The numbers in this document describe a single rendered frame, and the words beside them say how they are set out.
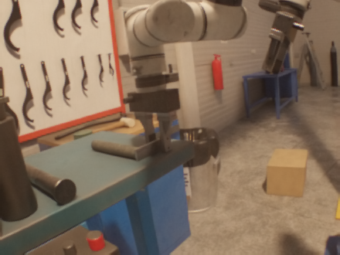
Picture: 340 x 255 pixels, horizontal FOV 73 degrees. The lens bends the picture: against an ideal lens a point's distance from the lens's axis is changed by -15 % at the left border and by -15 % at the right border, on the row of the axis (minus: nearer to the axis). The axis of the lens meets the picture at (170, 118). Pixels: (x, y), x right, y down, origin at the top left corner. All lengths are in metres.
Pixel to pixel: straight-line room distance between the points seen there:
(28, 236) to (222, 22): 0.55
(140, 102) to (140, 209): 0.38
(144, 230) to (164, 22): 0.68
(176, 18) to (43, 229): 0.44
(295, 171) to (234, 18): 1.98
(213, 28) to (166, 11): 0.12
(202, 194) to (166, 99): 1.73
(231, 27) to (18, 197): 0.53
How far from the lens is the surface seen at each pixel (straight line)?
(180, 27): 0.50
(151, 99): 0.63
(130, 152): 0.64
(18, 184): 0.47
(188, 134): 2.44
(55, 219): 0.49
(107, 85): 2.76
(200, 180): 2.19
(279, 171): 2.45
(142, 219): 0.90
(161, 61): 0.63
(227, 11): 0.57
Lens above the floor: 1.28
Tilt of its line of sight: 12 degrees down
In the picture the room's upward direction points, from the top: 7 degrees counter-clockwise
